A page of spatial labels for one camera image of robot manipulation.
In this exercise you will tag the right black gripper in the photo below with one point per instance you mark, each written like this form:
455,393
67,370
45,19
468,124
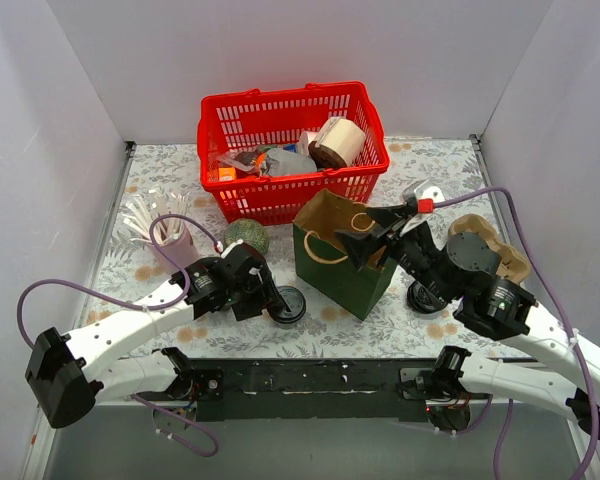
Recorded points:
386,239

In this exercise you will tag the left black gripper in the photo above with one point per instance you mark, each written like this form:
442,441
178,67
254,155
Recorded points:
268,288

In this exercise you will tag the green paper bag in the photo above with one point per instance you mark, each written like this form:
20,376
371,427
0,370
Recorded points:
321,261

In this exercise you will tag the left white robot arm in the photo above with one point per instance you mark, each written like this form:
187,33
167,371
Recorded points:
66,371

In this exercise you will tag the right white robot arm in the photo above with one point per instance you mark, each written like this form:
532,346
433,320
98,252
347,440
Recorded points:
465,271

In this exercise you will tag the green round melon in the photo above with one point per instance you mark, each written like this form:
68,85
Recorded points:
250,232

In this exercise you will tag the stack of black lids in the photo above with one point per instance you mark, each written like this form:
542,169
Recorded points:
426,299

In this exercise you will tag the pink cup of straws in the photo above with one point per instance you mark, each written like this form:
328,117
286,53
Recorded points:
171,234

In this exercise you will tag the floral table mat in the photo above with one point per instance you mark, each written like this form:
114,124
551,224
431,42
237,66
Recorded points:
327,330

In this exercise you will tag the beige and brown roll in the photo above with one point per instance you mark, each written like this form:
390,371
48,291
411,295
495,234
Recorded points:
337,144

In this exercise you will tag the pink small roll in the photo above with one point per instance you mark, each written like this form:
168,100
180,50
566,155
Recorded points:
305,139

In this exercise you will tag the orange small box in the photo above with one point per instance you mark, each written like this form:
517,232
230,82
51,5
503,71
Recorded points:
226,174

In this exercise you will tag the grey plastic pouch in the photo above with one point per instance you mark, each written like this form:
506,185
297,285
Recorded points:
279,162

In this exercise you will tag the red plastic shopping basket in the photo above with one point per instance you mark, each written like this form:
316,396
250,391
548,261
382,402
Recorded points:
237,129

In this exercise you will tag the brown cardboard cup carrier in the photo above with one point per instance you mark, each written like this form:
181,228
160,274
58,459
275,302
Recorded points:
514,265

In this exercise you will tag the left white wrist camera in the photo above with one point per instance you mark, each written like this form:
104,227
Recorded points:
224,250

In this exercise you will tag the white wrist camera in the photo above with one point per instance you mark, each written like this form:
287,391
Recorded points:
224,250
426,195

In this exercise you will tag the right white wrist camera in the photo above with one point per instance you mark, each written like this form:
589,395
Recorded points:
426,195

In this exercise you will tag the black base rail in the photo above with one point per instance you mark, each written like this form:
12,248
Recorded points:
245,389

